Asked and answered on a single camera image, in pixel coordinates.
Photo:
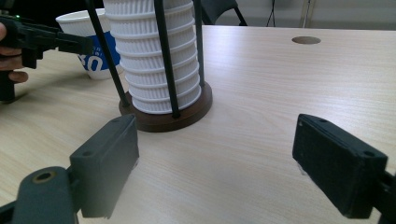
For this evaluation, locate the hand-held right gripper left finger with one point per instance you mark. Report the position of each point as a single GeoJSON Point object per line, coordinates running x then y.
{"type": "Point", "coordinates": [104, 165]}

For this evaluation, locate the black folding chair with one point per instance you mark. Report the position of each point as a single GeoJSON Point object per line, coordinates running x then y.
{"type": "Point", "coordinates": [218, 9]}

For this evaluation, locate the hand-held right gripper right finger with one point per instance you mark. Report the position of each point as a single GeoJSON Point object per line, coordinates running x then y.
{"type": "Point", "coordinates": [336, 161]}

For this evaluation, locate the stack of white ribbed cups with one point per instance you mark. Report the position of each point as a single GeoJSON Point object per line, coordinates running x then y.
{"type": "Point", "coordinates": [140, 62]}

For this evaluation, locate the thin vertical pole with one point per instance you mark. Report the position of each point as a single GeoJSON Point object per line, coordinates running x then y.
{"type": "Point", "coordinates": [306, 14]}

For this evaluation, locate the white cup with blue label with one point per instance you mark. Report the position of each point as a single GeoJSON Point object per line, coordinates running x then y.
{"type": "Point", "coordinates": [74, 25]}

